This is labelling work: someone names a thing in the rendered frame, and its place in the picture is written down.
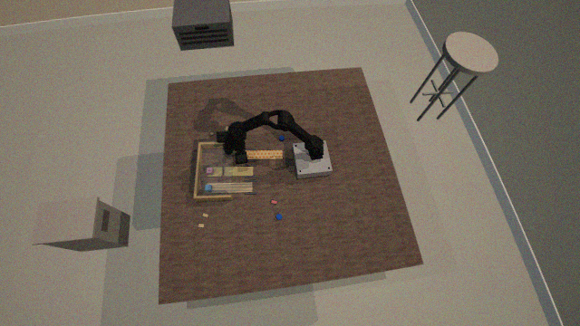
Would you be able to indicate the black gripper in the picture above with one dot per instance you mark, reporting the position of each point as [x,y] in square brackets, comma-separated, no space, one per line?
[241,155]

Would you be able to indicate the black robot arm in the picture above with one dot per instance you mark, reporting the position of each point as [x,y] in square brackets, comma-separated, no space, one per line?
[236,132]

